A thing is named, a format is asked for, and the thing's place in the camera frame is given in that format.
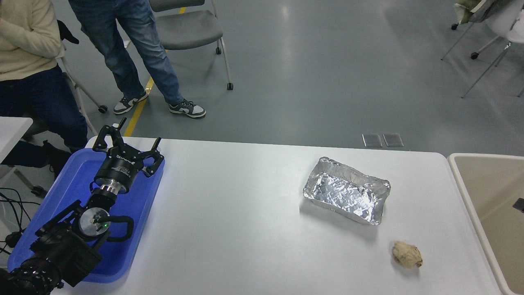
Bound black floor cables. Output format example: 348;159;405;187
0;186;36;256

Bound crumpled tan paper ball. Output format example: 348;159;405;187
392;241;423;269

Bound black cloth item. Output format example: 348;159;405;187
59;20;80;45

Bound olive patterned cloth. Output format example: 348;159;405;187
455;0;514;24

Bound small white side table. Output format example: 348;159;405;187
0;116;48;198

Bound white-framed castor chair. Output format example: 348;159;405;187
57;53;108;136

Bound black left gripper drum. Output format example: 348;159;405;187
94;147;145;192

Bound standing person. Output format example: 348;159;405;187
68;0;206;120

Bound grey padded chair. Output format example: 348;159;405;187
148;0;234;91

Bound crumpled foil tray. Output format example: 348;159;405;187
303;157;391;225

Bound blue plastic tray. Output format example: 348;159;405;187
7;147;165;284

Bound large pale bin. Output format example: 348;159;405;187
447;153;524;295

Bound seated person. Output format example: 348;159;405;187
0;0;88;179

